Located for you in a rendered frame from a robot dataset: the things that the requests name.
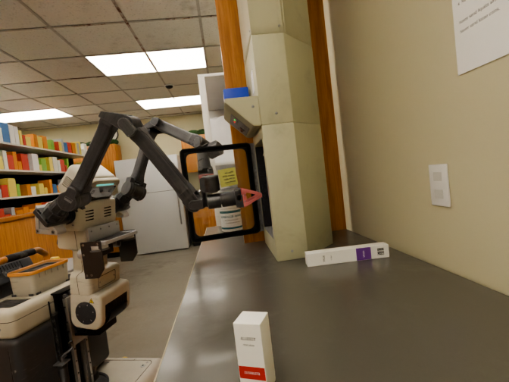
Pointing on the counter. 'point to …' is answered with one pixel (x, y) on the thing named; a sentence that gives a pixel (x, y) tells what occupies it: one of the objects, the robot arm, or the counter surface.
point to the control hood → (244, 112)
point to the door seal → (251, 189)
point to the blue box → (235, 92)
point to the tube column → (273, 20)
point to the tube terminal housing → (290, 144)
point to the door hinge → (257, 186)
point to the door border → (250, 188)
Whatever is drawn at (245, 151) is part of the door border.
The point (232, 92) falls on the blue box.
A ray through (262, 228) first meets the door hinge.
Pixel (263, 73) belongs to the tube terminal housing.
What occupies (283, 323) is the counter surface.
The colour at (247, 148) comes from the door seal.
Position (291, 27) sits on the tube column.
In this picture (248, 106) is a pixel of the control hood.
